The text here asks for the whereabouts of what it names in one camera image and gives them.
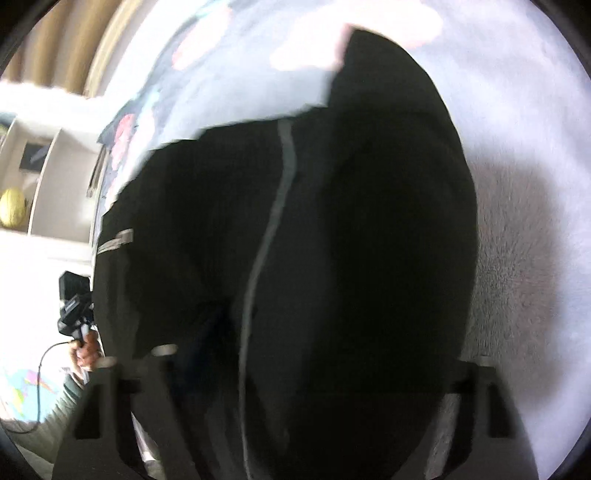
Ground grey floral bed blanket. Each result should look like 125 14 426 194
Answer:
101 1 590 479

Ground black hooded jacket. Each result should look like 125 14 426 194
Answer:
93 29 478 479

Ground white bedside shelf unit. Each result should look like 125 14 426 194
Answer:
1 118 105 244

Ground person's left hand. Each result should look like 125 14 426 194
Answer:
69 330 102 377

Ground dark picture frame on shelf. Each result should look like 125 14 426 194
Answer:
19 142 50 173

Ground yellow round object on shelf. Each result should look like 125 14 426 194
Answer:
0 188 27 228

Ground black cable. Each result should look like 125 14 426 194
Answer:
0 339 75 435

